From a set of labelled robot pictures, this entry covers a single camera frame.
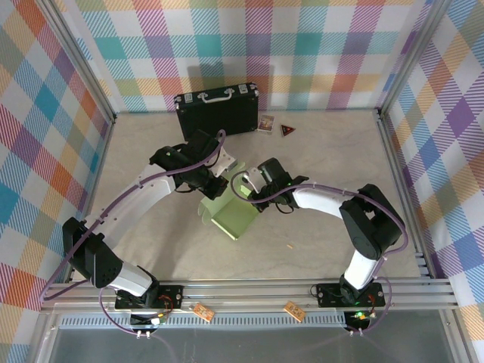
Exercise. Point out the light green paper box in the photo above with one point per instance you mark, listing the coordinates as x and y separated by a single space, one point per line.
234 219

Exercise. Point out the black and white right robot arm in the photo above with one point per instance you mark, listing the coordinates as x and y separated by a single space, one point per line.
370 223

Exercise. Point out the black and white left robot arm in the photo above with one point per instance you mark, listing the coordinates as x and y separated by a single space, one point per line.
98 261

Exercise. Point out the black red triangular patch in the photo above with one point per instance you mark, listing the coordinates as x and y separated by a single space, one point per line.
286 130

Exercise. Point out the small picture card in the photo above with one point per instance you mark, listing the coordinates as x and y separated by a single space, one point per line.
265 123

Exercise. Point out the orange printed tag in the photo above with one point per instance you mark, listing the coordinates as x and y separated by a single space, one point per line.
294 311
203 312

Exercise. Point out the small green circuit board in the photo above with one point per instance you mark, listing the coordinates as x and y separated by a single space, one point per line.
160 319
359 315

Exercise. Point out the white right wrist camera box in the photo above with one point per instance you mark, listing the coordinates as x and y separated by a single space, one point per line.
251 181

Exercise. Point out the aluminium left side rail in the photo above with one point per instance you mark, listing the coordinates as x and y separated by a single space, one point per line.
99 170

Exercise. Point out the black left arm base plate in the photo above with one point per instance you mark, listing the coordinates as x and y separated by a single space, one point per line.
172 293

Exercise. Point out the aluminium front frame rail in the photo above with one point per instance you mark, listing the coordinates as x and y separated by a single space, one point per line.
246 293

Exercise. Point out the aluminium right side rail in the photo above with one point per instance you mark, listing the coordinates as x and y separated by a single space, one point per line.
398 170

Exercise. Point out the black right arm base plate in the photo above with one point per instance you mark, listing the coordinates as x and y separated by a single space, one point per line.
327 295

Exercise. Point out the aluminium left corner post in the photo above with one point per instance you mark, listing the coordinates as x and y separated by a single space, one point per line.
80 56

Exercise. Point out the aluminium corner post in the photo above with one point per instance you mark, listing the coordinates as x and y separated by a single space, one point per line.
80 56
412 56

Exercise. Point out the aluminium right corner post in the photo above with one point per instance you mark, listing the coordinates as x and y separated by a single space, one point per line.
412 56

